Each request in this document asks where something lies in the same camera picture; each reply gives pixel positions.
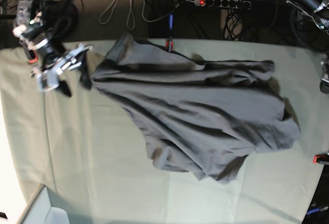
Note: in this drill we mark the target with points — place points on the black power strip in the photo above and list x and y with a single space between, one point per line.
224 4

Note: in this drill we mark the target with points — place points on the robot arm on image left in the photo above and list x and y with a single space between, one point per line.
40 26

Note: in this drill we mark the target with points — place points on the grey t-shirt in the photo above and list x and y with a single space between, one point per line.
202 117

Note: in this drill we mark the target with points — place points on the green table cloth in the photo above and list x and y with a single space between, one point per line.
90 154

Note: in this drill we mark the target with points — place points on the red clamp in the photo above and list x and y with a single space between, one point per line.
169 41
29 49

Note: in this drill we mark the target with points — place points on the red clamp right edge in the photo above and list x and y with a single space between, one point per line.
322 159

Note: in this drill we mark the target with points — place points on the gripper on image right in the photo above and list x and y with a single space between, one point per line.
324 83

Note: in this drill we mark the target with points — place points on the red clamp top centre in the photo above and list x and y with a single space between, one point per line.
169 41

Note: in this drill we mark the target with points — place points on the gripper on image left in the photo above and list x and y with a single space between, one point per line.
71 60

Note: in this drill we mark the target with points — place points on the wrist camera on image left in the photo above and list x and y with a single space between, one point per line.
47 80

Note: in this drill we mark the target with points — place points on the red clamp top left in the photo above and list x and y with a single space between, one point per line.
29 49

